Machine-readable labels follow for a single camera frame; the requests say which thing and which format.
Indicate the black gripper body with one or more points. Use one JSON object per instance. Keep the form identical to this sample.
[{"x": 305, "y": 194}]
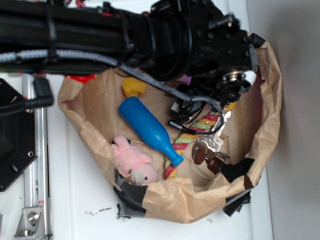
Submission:
[{"x": 194, "y": 38}]

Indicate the blue plastic bottle toy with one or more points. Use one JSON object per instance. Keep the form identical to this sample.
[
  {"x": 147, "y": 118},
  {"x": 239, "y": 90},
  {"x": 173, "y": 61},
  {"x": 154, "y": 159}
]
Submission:
[{"x": 148, "y": 128}]

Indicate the metal corner bracket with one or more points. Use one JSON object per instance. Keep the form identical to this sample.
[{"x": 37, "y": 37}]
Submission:
[{"x": 31, "y": 225}]

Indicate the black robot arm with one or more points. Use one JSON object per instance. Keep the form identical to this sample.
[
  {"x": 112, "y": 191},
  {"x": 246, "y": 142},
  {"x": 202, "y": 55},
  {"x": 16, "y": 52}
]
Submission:
[{"x": 47, "y": 37}]

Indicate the black cable connector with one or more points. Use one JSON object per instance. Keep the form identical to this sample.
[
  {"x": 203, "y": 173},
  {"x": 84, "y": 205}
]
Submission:
[{"x": 12, "y": 102}]

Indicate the round-head silver key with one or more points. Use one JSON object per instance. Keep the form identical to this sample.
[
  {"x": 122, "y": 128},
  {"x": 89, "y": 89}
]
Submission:
[{"x": 201, "y": 153}]

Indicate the dark square-head key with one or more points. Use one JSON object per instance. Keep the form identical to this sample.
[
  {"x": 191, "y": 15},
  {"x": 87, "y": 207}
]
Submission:
[{"x": 215, "y": 160}]

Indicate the yellow rubber duck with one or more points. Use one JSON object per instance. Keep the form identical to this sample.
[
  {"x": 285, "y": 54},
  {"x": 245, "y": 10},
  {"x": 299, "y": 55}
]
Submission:
[{"x": 133, "y": 87}]

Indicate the multicolour twisted rope toy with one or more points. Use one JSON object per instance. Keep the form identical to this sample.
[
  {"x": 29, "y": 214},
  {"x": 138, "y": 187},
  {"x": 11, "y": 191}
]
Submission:
[{"x": 206, "y": 126}]

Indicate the pink plush toy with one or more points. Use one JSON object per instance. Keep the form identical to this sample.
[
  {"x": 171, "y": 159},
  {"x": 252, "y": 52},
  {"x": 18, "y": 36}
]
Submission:
[{"x": 133, "y": 162}]

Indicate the brown paper bag bin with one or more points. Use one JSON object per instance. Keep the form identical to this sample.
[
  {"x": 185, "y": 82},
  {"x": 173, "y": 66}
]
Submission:
[{"x": 251, "y": 135}]

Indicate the aluminium extrusion rail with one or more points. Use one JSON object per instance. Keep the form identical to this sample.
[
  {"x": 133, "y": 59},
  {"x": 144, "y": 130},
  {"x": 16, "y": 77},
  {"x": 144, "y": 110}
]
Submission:
[{"x": 36, "y": 176}]

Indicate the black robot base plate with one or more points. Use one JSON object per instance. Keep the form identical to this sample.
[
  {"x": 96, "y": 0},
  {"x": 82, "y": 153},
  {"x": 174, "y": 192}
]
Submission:
[{"x": 17, "y": 139}]

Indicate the long silver key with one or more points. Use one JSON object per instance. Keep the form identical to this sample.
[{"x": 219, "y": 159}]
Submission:
[{"x": 214, "y": 141}]

